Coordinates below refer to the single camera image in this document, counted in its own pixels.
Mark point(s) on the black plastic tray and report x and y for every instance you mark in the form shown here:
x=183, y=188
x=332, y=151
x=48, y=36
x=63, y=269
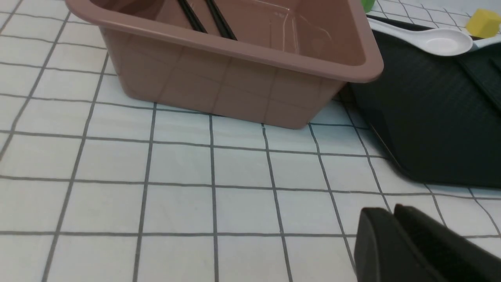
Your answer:
x=437, y=118

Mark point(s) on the white ceramic spoon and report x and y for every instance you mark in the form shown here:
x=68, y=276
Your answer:
x=481, y=43
x=440, y=42

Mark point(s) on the pink plastic bin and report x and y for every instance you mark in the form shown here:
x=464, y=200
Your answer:
x=290, y=59

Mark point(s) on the green cube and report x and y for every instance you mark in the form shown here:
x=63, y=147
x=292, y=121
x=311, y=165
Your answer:
x=368, y=5

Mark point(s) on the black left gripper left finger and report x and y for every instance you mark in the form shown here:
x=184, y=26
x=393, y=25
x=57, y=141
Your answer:
x=385, y=253

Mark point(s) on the black chopstick in bin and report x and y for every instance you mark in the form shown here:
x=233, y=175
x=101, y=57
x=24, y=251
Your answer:
x=220, y=22
x=192, y=18

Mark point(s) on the yellow cube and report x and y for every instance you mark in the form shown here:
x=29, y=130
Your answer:
x=484, y=23

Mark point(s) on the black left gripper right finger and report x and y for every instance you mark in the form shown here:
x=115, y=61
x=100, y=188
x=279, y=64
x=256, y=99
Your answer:
x=456, y=259

